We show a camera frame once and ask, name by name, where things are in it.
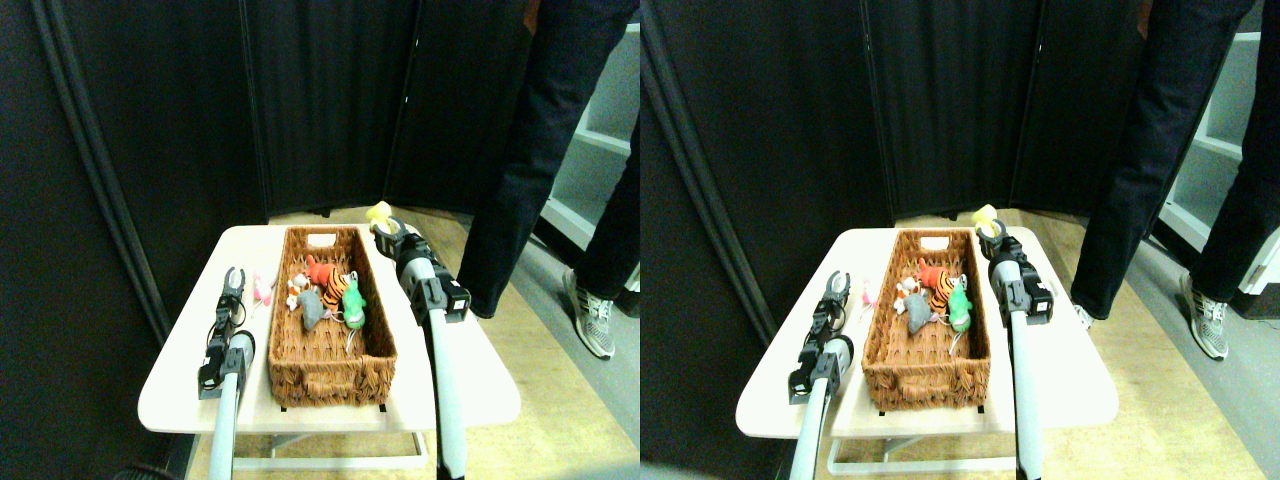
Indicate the red star toy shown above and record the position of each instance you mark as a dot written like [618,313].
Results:
[318,270]
[930,272]

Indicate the white shelf unit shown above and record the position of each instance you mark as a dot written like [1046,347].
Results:
[600,170]
[1215,170]

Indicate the orange and white toy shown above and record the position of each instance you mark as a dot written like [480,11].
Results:
[903,299]
[294,297]

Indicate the low white table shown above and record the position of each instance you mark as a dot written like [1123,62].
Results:
[497,385]
[1095,390]

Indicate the brown wicker basket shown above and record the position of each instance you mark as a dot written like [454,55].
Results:
[925,370]
[330,365]

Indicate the green toy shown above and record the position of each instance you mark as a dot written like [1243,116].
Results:
[354,308]
[961,310]

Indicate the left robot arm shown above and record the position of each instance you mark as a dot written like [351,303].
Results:
[815,430]
[228,430]

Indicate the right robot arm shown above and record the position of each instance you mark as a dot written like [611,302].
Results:
[445,400]
[1025,400]

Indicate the person's legs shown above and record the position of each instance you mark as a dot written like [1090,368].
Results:
[540,150]
[1160,150]

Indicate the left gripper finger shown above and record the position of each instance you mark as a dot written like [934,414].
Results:
[227,285]
[844,289]
[240,285]
[830,289]

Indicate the grey mouse toy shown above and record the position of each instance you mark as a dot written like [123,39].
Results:
[920,313]
[312,310]

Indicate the small pink toy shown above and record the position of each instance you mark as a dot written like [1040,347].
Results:
[262,288]
[866,295]

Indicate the black curtain stand pole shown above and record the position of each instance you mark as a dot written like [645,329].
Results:
[115,190]
[715,190]

